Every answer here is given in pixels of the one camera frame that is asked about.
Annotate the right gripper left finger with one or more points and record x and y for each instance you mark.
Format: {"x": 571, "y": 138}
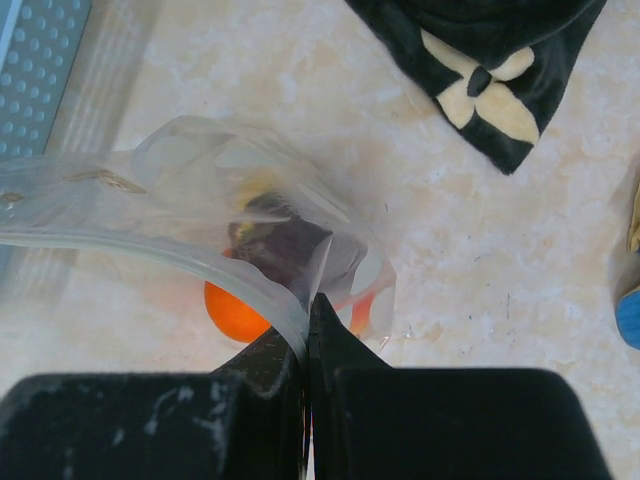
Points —
{"x": 243, "y": 420}

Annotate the black floral plush pillow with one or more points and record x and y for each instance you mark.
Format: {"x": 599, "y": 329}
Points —
{"x": 496, "y": 70}

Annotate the dark purple toy fruit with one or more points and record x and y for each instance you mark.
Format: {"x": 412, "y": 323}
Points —
{"x": 277, "y": 241}

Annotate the orange toy fruit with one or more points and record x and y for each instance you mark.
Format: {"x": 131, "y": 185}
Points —
{"x": 232, "y": 317}

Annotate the light blue plastic basket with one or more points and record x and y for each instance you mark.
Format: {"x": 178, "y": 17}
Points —
{"x": 39, "y": 42}

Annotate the clear polka dot zip bag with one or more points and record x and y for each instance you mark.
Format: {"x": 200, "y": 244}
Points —
{"x": 171, "y": 200}

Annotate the blue yellow cartoon cloth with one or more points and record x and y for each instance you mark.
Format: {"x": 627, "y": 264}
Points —
{"x": 626, "y": 310}

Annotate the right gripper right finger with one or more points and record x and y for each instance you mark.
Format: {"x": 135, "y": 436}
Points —
{"x": 374, "y": 421}

